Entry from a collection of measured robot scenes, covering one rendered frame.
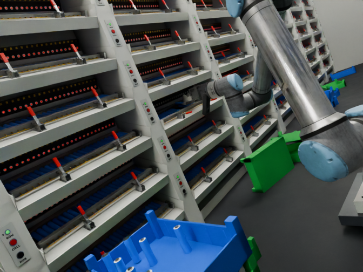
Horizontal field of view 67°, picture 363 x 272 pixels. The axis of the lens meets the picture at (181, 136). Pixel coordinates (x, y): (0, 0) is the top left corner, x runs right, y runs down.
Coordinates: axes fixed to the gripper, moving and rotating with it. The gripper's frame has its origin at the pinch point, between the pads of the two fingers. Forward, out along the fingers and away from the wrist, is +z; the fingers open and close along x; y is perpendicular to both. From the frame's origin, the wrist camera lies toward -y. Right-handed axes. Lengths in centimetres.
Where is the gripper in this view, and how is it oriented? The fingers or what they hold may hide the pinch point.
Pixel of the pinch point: (184, 103)
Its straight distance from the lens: 161.2
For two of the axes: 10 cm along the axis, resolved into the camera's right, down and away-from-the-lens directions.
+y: -3.6, -9.2, -1.6
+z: -7.4, 1.8, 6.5
